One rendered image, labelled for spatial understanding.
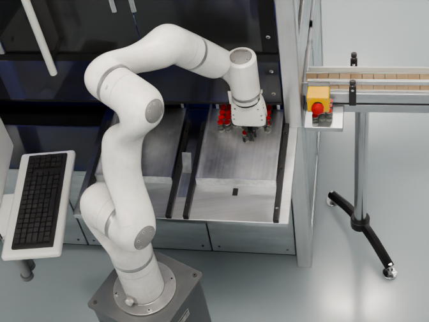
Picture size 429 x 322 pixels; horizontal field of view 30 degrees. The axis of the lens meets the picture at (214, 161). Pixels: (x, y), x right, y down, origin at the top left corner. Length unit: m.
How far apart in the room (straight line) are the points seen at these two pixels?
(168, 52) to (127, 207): 0.41
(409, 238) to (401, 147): 0.51
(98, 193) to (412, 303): 1.63
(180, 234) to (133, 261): 1.14
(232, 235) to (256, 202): 0.76
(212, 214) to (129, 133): 0.72
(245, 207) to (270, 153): 0.23
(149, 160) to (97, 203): 0.62
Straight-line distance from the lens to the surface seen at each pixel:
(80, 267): 3.61
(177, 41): 1.91
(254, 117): 2.33
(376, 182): 3.69
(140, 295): 2.36
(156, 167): 2.68
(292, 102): 2.64
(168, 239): 3.39
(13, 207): 2.83
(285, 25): 2.42
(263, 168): 2.62
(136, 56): 1.91
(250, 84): 2.22
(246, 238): 3.29
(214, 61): 2.04
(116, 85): 1.87
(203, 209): 2.54
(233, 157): 2.66
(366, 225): 3.39
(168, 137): 2.76
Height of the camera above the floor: 2.90
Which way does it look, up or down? 49 degrees down
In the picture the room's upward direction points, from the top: 11 degrees counter-clockwise
